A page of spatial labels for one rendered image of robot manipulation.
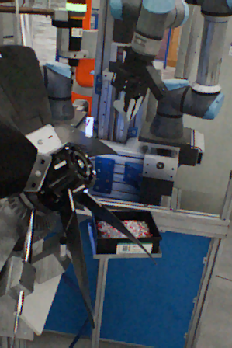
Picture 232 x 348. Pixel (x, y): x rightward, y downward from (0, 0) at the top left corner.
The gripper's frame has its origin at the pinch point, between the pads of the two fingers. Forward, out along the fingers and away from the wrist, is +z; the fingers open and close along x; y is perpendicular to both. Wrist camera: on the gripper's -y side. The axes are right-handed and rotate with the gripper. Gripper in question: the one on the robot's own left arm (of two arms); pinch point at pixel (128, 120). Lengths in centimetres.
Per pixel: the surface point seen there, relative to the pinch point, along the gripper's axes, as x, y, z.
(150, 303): -28, -23, 83
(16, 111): 32.3, 11.5, -3.3
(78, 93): -273, 233, 141
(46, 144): 29.0, 3.1, 2.1
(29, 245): 45.6, -12.3, 13.9
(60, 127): 6.8, 18.6, 10.7
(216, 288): -104, -36, 119
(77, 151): 24.6, -2.9, 1.6
